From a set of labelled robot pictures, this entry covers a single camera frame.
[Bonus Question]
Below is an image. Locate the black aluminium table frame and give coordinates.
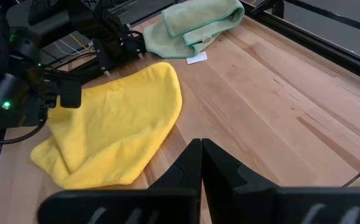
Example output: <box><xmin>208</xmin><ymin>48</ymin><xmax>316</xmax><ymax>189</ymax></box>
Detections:
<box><xmin>0</xmin><ymin>0</ymin><xmax>360</xmax><ymax>215</ymax></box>

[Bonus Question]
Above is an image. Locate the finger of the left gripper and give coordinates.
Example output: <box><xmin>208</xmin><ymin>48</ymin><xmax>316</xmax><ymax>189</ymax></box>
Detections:
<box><xmin>58</xmin><ymin>79</ymin><xmax>82</xmax><ymax>109</ymax></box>

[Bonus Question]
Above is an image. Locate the white paper tag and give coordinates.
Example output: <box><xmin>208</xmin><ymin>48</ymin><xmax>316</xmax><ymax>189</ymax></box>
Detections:
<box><xmin>186</xmin><ymin>51</ymin><xmax>208</xmax><ymax>65</ymax></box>

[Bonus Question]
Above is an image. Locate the yellow microfiber towel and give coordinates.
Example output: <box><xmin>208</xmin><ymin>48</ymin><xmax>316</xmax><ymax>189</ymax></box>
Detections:
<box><xmin>29</xmin><ymin>61</ymin><xmax>183</xmax><ymax>190</ymax></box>

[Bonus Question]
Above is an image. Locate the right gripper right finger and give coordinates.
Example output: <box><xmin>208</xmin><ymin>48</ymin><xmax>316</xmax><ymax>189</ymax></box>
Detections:
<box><xmin>201</xmin><ymin>138</ymin><xmax>360</xmax><ymax>224</ymax></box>

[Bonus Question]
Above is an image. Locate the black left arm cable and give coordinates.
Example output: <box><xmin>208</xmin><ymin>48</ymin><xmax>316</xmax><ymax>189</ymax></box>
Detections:
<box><xmin>0</xmin><ymin>116</ymin><xmax>49</xmax><ymax>146</ymax></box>

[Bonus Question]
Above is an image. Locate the green microfiber towel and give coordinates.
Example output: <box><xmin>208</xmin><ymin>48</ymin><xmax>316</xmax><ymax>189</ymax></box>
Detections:
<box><xmin>142</xmin><ymin>0</ymin><xmax>245</xmax><ymax>59</ymax></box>

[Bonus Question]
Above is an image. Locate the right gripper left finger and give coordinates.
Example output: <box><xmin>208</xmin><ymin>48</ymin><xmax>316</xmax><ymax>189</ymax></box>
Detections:
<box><xmin>37</xmin><ymin>138</ymin><xmax>203</xmax><ymax>224</ymax></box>

